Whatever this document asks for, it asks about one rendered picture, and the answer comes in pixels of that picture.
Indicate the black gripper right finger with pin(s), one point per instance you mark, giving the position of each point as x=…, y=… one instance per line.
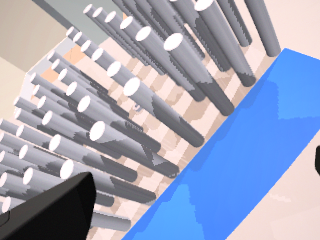
x=317, y=160

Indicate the blue flat strip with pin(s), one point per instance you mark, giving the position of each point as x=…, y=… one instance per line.
x=243, y=159

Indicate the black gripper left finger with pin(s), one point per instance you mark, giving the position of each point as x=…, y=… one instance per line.
x=64, y=212

